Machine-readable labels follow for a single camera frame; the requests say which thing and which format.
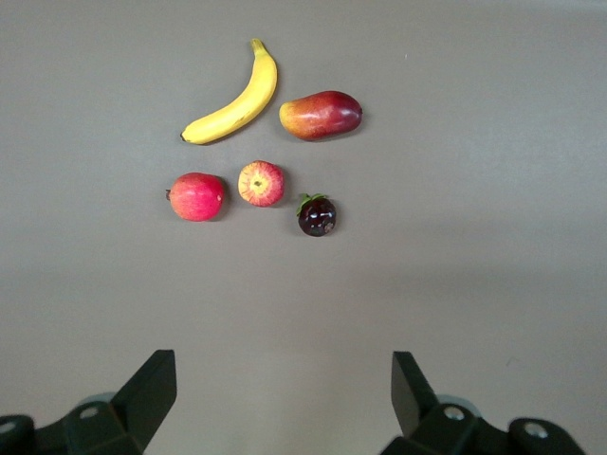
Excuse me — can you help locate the red yellow striped apple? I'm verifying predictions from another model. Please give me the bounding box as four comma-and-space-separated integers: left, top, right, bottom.
237, 159, 286, 209

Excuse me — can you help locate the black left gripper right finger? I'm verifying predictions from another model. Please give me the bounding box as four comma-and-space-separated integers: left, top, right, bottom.
378, 350, 589, 455

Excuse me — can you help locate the red yellow mango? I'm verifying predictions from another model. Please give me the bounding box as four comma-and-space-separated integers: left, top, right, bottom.
278, 89, 364, 142

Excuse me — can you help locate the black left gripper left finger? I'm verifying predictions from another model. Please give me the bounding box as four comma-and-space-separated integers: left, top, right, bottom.
0, 349, 177, 455

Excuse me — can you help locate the yellow banana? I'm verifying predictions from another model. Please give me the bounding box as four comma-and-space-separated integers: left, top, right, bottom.
179, 37, 279, 146

